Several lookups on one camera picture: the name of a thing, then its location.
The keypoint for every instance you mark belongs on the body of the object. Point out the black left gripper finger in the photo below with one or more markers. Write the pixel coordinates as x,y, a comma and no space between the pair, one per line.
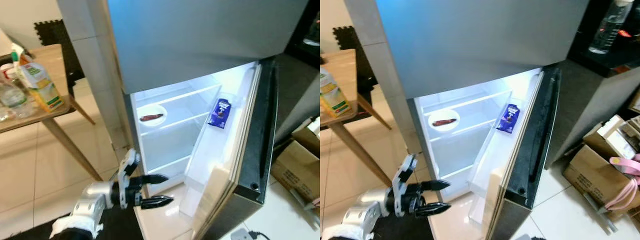
435,185
152,178
157,202
435,208

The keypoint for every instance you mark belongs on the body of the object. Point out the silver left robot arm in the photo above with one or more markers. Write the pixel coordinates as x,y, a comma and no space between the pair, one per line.
367,212
92,195

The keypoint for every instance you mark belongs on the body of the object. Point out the silver fridge body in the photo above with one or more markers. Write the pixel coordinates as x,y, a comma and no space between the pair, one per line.
170,150
450,155

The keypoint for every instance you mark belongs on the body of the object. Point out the glass fridge shelf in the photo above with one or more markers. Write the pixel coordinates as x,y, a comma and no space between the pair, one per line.
187,120
477,125

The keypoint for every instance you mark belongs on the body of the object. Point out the brown sausage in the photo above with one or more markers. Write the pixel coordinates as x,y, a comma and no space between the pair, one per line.
151,118
443,122

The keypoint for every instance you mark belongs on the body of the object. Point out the purple chocolate milk carton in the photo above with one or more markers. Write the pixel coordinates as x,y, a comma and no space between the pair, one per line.
219,114
508,119

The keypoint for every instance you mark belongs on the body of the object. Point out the brown cardboard box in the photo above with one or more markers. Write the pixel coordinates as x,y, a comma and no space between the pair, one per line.
295,167
590,175

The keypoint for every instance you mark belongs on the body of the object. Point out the white product box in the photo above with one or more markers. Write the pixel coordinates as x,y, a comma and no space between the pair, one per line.
314,126
617,135

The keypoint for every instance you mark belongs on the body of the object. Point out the white yellow juice carton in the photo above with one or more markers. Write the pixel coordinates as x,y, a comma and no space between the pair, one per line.
42,87
332,97

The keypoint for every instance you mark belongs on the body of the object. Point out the teal-capped water bottle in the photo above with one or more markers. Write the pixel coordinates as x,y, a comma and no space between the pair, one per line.
15,100

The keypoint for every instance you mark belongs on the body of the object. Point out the light wooden table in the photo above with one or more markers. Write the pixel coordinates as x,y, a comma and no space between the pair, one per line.
50,65
340,65

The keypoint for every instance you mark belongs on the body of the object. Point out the black-topped kitchen counter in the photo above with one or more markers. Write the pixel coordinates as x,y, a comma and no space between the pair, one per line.
580,100
295,90

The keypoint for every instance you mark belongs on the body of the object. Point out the black foam puzzle mat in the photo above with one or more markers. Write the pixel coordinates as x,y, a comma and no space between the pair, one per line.
352,45
55,35

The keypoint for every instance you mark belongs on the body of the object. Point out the pink clothes hanger bundle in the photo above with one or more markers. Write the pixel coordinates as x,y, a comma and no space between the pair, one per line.
627,165

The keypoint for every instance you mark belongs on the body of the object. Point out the red cooktop sticker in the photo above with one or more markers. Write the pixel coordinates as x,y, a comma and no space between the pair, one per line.
624,34

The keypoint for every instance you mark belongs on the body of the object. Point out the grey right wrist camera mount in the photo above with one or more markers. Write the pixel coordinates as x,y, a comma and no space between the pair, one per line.
240,235

